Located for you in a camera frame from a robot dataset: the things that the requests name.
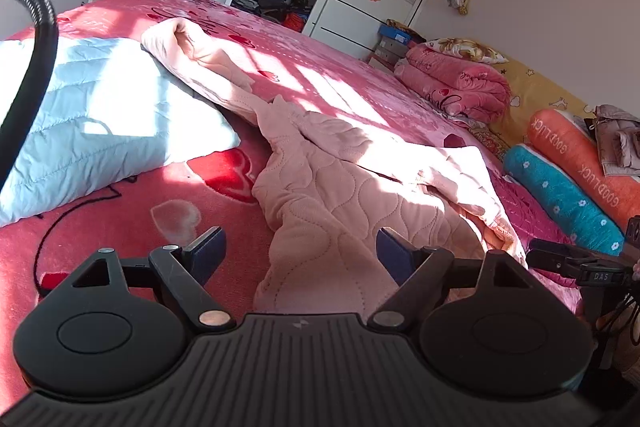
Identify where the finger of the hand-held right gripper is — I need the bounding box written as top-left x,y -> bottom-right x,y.
625,216 -> 640,253
527,238 -> 633,293

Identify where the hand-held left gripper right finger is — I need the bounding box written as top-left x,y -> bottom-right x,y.
367,228 -> 531,333

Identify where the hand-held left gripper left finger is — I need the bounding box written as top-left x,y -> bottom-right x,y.
42,227 -> 237,334

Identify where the pink quilted garment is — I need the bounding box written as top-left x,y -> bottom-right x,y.
141,18 -> 528,315

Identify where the person's right hand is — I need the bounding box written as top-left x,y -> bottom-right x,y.
595,302 -> 640,383

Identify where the teal flower bolster pillow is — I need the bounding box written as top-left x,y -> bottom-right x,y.
502,144 -> 626,256

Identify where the orange bolster pillow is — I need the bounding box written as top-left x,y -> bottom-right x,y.
527,109 -> 640,233

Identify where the mauve padded jacket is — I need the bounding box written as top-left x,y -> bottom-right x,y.
582,104 -> 640,178

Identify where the patterned bed sheet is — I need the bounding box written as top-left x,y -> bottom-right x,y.
467,119 -> 506,158

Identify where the yellow printed headboard cover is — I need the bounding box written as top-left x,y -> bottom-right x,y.
492,57 -> 601,148

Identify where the light blue down jacket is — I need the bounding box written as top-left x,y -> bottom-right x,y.
0,38 -> 242,228

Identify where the folded pink quilt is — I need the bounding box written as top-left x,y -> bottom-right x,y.
394,43 -> 512,124

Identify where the pink heart print bed blanket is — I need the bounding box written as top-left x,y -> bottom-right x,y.
0,0 -> 586,403

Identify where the stack of shoe boxes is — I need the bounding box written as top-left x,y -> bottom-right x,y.
367,23 -> 426,70

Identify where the floral pillow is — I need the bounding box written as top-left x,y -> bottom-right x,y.
425,38 -> 510,64

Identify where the thin black cable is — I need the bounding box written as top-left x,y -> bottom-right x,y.
592,279 -> 640,358

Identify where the black corrugated hose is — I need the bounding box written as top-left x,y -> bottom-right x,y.
0,0 -> 60,192

